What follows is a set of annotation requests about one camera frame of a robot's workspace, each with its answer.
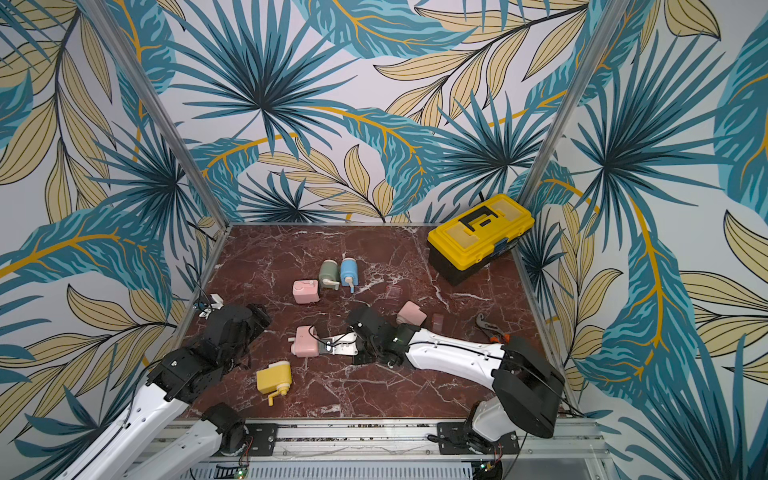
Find aluminium front rail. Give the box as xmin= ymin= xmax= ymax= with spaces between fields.
xmin=95 ymin=418 xmax=607 ymax=480

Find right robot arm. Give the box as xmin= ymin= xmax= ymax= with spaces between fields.
xmin=346 ymin=306 xmax=565 ymax=454

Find pink sharpener right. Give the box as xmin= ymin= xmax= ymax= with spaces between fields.
xmin=396 ymin=301 xmax=427 ymax=326

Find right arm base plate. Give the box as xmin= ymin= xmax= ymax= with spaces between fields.
xmin=429 ymin=422 xmax=520 ymax=455

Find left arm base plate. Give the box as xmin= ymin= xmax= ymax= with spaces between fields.
xmin=216 ymin=423 xmax=278 ymax=458

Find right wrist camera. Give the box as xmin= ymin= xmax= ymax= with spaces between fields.
xmin=318 ymin=332 xmax=358 ymax=357

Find orange handled pliers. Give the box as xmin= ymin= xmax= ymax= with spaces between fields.
xmin=475 ymin=313 xmax=510 ymax=344

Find pink sharpener back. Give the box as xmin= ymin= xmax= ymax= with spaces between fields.
xmin=292 ymin=279 xmax=320 ymax=305

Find blue pencil sharpener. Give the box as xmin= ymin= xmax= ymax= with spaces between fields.
xmin=340 ymin=257 xmax=359 ymax=294

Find yellow black toolbox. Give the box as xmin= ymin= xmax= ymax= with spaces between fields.
xmin=427 ymin=194 xmax=535 ymax=286

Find pink sharpener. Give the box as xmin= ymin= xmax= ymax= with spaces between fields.
xmin=292 ymin=279 xmax=320 ymax=305
xmin=396 ymin=301 xmax=427 ymax=326
xmin=290 ymin=326 xmax=320 ymax=358

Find pink sharpener front left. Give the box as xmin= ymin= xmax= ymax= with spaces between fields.
xmin=290 ymin=326 xmax=320 ymax=358

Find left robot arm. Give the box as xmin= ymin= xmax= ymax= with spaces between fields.
xmin=58 ymin=304 xmax=271 ymax=479

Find green pencil sharpener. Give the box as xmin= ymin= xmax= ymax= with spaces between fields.
xmin=318 ymin=259 xmax=341 ymax=291

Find yellow pencil sharpener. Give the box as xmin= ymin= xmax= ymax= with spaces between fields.
xmin=257 ymin=360 xmax=293 ymax=407

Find clear pink tray back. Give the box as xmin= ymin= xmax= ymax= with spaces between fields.
xmin=385 ymin=284 xmax=403 ymax=300

